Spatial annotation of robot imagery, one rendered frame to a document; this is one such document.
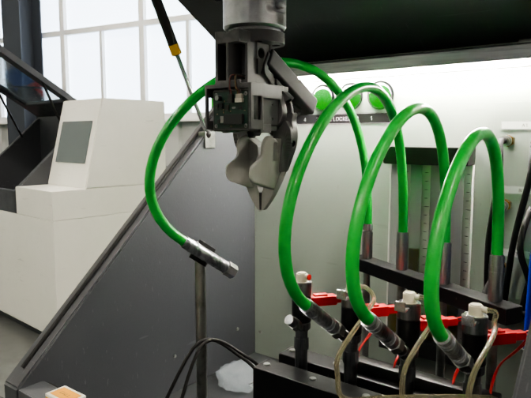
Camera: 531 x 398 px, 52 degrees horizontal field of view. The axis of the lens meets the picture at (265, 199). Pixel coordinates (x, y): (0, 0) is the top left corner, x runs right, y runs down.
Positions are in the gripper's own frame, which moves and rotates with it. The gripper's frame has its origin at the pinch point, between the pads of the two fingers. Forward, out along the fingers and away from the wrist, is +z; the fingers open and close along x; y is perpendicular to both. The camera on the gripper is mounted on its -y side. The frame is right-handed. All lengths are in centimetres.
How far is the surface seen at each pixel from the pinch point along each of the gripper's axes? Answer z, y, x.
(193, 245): 7.4, 0.6, -12.4
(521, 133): -8.5, -36.2, 21.6
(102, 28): -128, -326, -478
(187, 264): 16.2, -16.5, -31.1
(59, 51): -108, -319, -552
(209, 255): 9.1, -1.7, -11.4
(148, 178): -2.3, 6.0, -15.1
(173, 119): -10.1, 2.8, -13.6
